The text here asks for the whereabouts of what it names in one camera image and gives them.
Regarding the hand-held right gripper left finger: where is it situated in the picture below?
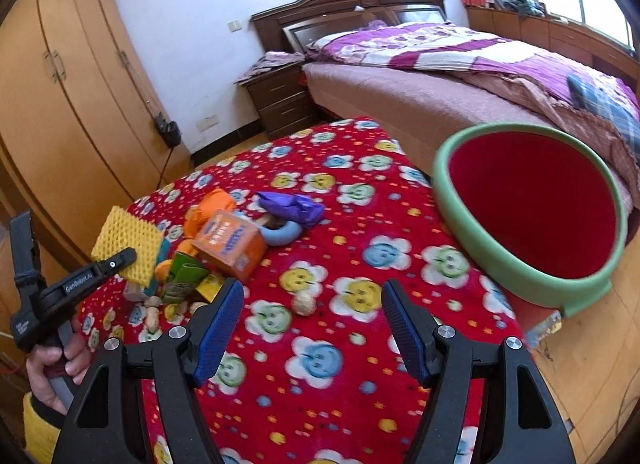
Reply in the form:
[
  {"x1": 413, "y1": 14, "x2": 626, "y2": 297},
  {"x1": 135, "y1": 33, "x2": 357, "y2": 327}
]
[{"x1": 52, "y1": 278, "x2": 245, "y2": 464}]

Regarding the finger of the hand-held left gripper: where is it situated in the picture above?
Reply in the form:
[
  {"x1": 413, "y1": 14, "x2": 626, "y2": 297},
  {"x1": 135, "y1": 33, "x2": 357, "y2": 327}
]
[{"x1": 91, "y1": 246, "x2": 137, "y2": 276}]

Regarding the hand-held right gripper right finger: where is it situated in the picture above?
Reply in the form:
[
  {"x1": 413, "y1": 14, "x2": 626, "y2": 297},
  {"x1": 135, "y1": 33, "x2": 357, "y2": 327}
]
[{"x1": 381, "y1": 279, "x2": 578, "y2": 464}]

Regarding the yellow foam net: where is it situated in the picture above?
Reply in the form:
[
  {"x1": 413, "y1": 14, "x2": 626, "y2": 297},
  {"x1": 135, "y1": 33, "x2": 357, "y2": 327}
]
[{"x1": 91, "y1": 205, "x2": 164, "y2": 295}]

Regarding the green cardboard box piece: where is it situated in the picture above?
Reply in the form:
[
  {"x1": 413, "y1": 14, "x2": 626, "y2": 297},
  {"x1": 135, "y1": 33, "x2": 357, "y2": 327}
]
[{"x1": 161, "y1": 251, "x2": 208, "y2": 305}]

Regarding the orange cardboard box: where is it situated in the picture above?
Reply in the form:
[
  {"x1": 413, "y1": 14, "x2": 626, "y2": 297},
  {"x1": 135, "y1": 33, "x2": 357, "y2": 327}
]
[{"x1": 192, "y1": 209, "x2": 267, "y2": 285}]

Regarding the blue ring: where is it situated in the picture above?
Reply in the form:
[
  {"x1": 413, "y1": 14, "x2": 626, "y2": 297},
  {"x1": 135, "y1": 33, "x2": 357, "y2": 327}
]
[{"x1": 260, "y1": 220, "x2": 304, "y2": 247}]

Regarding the purple plastic wrapper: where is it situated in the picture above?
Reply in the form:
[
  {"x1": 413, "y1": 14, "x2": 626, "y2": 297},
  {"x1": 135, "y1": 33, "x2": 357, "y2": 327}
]
[{"x1": 255, "y1": 191, "x2": 325, "y2": 227}]

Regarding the green red basin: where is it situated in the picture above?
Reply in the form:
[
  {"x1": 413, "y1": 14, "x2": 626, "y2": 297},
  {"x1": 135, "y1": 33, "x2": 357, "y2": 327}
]
[{"x1": 431, "y1": 124, "x2": 628, "y2": 319}]

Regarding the person's left forearm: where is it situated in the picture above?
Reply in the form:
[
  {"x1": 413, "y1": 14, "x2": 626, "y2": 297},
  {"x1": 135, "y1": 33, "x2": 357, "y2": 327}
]
[{"x1": 22, "y1": 390, "x2": 65, "y2": 460}]

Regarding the person's left hand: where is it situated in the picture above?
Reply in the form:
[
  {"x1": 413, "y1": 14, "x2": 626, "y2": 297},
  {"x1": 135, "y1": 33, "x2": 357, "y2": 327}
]
[{"x1": 25, "y1": 319, "x2": 94, "y2": 416}]

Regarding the yellow green packet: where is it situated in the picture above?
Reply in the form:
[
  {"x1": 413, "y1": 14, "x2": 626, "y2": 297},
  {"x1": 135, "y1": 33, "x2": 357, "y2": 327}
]
[{"x1": 195, "y1": 274, "x2": 224, "y2": 301}]

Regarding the round nut shell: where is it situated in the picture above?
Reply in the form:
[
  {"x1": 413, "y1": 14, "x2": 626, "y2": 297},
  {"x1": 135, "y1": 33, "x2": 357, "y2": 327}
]
[{"x1": 292, "y1": 292, "x2": 317, "y2": 316}]

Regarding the orange foam net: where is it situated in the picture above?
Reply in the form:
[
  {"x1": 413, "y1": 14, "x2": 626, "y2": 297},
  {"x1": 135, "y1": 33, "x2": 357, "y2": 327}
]
[{"x1": 184, "y1": 187, "x2": 236, "y2": 239}]

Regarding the red printed blanket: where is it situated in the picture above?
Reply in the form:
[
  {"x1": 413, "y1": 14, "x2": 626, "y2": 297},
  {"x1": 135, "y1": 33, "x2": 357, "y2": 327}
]
[{"x1": 75, "y1": 116, "x2": 526, "y2": 464}]

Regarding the black hanging bag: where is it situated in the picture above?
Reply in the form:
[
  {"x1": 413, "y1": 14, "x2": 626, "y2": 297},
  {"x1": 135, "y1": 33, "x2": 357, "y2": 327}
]
[{"x1": 154, "y1": 112, "x2": 181, "y2": 147}]

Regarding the wooden wardrobe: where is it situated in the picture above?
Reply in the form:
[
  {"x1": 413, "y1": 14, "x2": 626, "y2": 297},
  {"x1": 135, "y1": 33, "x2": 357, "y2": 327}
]
[{"x1": 0, "y1": 0, "x2": 193, "y2": 269}]

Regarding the dark wooden nightstand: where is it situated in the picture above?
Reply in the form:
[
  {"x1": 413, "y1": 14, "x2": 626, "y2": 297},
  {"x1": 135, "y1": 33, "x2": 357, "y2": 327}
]
[{"x1": 235, "y1": 61, "x2": 321, "y2": 141}]

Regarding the bed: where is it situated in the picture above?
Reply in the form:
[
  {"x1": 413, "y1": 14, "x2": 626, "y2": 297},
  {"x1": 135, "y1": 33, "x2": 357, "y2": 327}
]
[{"x1": 302, "y1": 18, "x2": 640, "y2": 225}]

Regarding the patterned cloth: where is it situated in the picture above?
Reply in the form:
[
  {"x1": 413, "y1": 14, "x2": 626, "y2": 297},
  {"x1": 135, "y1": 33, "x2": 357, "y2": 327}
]
[{"x1": 234, "y1": 51, "x2": 306, "y2": 85}]

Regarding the purple white quilt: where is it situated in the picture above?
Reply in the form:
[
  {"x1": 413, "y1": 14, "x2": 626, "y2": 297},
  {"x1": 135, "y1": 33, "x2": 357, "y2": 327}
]
[{"x1": 306, "y1": 22, "x2": 640, "y2": 119}]

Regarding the purple white pillow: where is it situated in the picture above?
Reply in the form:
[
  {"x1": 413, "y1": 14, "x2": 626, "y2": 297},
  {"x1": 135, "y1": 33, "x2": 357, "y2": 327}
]
[{"x1": 306, "y1": 32, "x2": 362, "y2": 62}]

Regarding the blue plaid pillow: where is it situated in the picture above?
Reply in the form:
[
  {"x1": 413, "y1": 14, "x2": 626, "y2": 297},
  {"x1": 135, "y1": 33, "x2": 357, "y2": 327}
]
[{"x1": 567, "y1": 72, "x2": 640, "y2": 145}]

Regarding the wooden window cabinet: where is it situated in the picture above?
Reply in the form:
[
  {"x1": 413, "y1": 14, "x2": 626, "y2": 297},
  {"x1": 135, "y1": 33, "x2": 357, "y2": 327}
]
[{"x1": 465, "y1": 4, "x2": 640, "y2": 87}]

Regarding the dark wooden headboard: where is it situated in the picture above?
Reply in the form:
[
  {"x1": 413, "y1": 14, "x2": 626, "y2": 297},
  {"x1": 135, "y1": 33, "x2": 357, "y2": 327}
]
[{"x1": 250, "y1": 0, "x2": 448, "y2": 62}]

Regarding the blue grey clothing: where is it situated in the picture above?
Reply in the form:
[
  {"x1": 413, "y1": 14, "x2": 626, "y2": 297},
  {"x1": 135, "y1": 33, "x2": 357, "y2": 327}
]
[{"x1": 502, "y1": 0, "x2": 547, "y2": 19}]

